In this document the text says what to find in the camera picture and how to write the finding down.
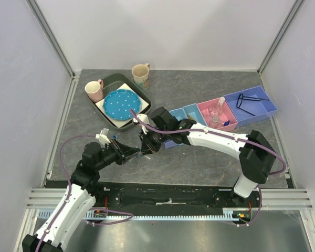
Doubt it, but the light blue bin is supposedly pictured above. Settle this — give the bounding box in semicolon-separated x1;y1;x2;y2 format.
169;108;188;121
183;103;205;125

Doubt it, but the pink and cream mug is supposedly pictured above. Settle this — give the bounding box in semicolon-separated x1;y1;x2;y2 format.
85;79;104;103

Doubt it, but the pink bin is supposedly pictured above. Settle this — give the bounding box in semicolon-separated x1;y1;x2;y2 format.
197;98;238;132

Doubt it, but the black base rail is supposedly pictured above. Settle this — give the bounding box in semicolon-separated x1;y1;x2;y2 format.
46;180;268;217

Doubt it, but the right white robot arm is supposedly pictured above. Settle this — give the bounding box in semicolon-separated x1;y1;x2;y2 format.
133;107;276;207

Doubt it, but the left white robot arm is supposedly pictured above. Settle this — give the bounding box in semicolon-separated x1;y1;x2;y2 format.
22;139;140;251

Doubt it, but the dark green tray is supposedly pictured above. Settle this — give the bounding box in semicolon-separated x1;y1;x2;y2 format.
85;73;152;131

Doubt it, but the beige mug with pattern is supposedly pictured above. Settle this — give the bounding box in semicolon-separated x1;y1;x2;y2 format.
131;63;150;90

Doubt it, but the light blue bin left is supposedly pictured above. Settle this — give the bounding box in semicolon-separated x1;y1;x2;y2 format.
169;108;188;121

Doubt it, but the clear glass flask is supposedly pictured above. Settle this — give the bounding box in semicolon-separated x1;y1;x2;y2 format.
208;114;221;129

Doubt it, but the purple narrow bin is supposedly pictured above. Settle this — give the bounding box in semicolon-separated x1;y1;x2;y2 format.
164;140;179;149

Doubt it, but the blue dotted plate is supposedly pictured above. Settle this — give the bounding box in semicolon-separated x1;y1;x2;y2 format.
102;89;142;121

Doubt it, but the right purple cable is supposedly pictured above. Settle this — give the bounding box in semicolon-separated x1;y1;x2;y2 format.
130;109;287;228

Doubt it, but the light blue bin right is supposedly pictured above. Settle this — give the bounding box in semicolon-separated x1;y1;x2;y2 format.
183;103;205;125

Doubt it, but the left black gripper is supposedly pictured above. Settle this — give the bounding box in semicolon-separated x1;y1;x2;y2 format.
95;138;140;171

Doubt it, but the black wire ring stand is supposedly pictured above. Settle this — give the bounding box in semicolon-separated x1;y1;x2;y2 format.
236;93;270;116

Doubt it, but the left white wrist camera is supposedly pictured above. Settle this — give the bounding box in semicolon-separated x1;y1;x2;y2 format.
95;128;111;145

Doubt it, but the clear flask white stopper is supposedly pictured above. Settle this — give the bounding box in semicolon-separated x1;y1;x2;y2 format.
213;97;225;110

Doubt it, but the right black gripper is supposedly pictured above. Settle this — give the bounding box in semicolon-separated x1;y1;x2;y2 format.
139;125;170;156

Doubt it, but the purple large bin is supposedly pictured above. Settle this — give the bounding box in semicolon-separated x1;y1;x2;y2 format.
224;86;277;128

